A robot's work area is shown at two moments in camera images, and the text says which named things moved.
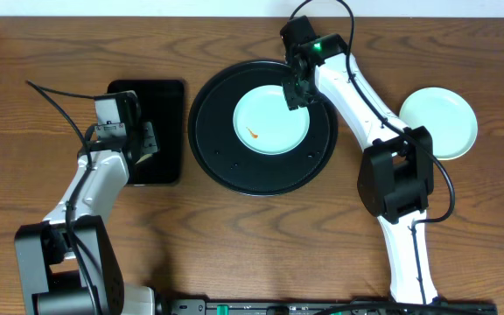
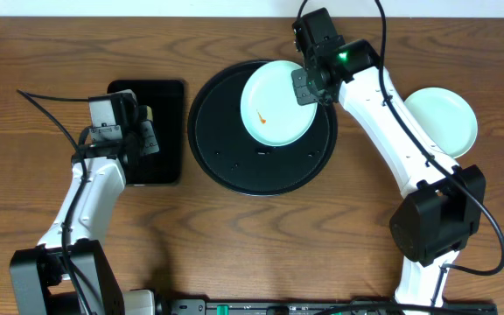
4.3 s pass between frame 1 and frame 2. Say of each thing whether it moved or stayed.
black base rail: stayed
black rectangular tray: stayed
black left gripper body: stayed
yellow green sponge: moved
